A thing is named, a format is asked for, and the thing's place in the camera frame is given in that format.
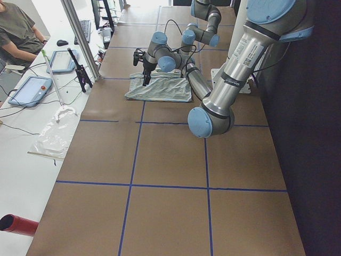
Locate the near blue teach pendant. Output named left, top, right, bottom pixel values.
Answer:
left=8, top=76, right=52, bottom=107

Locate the blue teach pendant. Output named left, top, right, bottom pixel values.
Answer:
left=50, top=50, right=76, bottom=74
left=8, top=76, right=52, bottom=107

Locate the seated person in olive shirt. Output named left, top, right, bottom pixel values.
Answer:
left=1, top=1, right=47, bottom=69

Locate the black keyboard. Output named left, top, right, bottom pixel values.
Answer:
left=79, top=20, right=91, bottom=43

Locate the navy white striped polo shirt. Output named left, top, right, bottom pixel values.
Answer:
left=124, top=68, right=192, bottom=103

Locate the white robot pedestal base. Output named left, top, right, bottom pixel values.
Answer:
left=211, top=0, right=247, bottom=87

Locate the far blue teach pendant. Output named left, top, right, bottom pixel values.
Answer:
left=50, top=50, right=76, bottom=74

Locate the clear plastic bag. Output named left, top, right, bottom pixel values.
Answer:
left=28, top=112, right=79, bottom=159

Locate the wrist black camera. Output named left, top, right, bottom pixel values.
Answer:
left=133, top=48, right=145, bottom=66

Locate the silver reacher grabber stick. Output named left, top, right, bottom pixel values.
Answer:
left=41, top=50, right=78, bottom=123

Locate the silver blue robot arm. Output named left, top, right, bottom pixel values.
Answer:
left=179, top=1, right=221, bottom=55
left=134, top=1, right=315, bottom=138

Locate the aluminium frame post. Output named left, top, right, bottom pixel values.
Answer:
left=61, top=0, right=100, bottom=81

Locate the red cylinder tube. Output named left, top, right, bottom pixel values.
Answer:
left=1, top=214, right=39, bottom=237

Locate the black computer mouse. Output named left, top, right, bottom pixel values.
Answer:
left=56, top=39, right=69, bottom=46

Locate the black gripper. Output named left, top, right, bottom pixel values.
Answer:
left=142, top=58, right=157, bottom=86

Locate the black tripod camera stand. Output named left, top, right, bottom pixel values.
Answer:
left=67, top=48, right=93, bottom=93

